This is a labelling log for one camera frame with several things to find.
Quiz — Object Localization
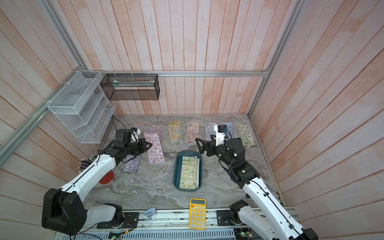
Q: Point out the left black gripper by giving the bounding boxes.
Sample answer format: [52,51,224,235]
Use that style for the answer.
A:
[125,138,153,157]

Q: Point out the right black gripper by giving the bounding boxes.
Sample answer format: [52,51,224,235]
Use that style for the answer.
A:
[197,134,236,171]

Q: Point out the translucent bubble sticker sheet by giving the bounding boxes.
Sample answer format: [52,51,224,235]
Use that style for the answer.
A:
[205,122,217,141]

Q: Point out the pink character sticker sheet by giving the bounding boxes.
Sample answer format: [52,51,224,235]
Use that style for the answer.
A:
[144,132,165,164]

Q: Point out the cat sticker sheet pink blue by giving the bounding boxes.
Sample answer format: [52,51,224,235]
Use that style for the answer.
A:
[133,123,145,132]

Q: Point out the purple cartoon sticker sheet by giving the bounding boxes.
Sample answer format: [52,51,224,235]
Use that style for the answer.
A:
[123,155,141,174]

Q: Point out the teal storage tray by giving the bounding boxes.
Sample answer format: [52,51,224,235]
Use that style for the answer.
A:
[173,151,203,192]

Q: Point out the blue penguin sticker sheet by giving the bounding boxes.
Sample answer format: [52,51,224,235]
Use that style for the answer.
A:
[225,123,235,139]

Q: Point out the yellow green animal sticker sheet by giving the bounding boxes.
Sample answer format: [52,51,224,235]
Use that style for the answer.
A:
[179,156,200,190]

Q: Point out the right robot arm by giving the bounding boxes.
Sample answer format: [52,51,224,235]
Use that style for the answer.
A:
[196,138,319,240]

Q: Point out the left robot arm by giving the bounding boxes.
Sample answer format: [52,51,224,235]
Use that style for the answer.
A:
[42,128,153,236]

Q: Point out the bottom sticker sheet in tray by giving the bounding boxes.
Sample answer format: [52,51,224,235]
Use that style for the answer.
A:
[186,122,200,143]

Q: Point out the pencil holder with pencils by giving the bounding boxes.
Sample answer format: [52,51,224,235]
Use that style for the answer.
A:
[78,154,116,184]

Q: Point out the black mesh basket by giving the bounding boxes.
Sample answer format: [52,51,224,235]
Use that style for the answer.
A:
[101,73,160,101]

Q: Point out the yellow calculator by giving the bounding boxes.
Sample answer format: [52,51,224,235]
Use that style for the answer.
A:
[189,198,207,230]

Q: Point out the blue stapler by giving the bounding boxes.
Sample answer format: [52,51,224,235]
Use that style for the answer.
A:
[144,207,157,221]

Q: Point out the green circuit board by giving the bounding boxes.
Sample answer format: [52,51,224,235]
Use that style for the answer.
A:
[235,229,253,240]

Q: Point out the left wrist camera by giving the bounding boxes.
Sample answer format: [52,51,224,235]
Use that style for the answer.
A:
[130,127,142,143]

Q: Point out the white wire mesh shelf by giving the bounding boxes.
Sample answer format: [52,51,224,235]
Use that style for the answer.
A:
[48,71,116,144]

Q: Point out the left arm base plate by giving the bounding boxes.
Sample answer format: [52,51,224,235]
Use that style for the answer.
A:
[97,212,140,229]

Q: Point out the aluminium front rail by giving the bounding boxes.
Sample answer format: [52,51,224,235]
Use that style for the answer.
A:
[52,206,301,232]

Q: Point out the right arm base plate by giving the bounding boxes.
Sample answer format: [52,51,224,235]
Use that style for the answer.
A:
[215,208,258,227]

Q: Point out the white vented cable duct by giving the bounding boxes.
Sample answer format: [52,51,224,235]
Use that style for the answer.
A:
[59,229,236,240]

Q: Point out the aluminium wall rail left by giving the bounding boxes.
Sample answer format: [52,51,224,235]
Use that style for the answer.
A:
[1,66,85,167]

